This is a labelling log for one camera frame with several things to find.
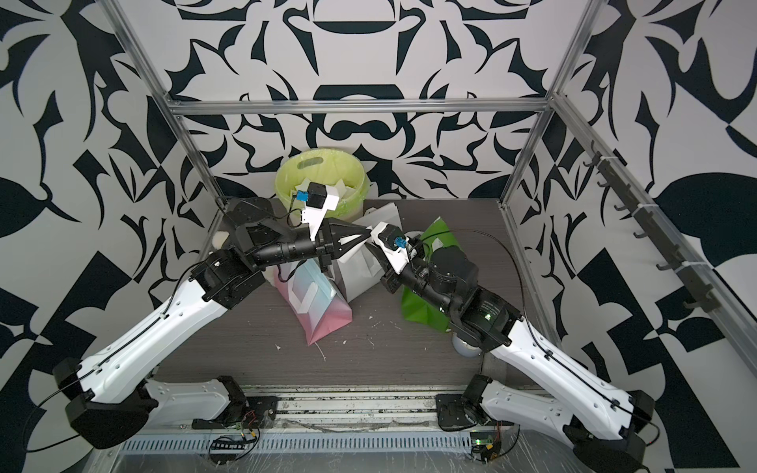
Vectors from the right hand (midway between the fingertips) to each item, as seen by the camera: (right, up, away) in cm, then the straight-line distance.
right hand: (372, 236), depth 58 cm
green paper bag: (+12, -20, +26) cm, 35 cm away
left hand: (-1, +2, -4) cm, 5 cm away
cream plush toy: (-50, -1, +37) cm, 62 cm away
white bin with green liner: (-13, +22, +41) cm, 48 cm away
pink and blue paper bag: (-15, -15, +15) cm, 26 cm away
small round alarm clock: (+24, -31, +23) cm, 46 cm away
